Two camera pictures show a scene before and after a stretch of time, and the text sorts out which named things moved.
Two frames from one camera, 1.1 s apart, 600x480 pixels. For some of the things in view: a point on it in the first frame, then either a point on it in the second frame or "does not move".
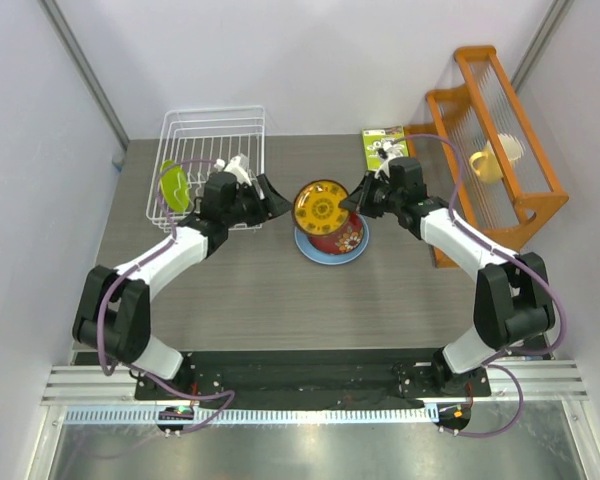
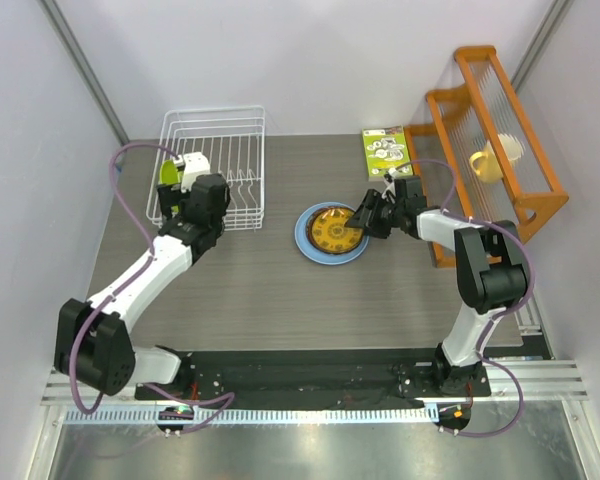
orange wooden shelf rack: (492, 170) does not move
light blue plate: (303, 243) does not move
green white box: (373, 137) does not move
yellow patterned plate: (316, 208) -> (328, 233)
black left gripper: (275, 205) -> (172, 196)
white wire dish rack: (196, 139) does not move
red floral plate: (346, 240) -> (308, 229)
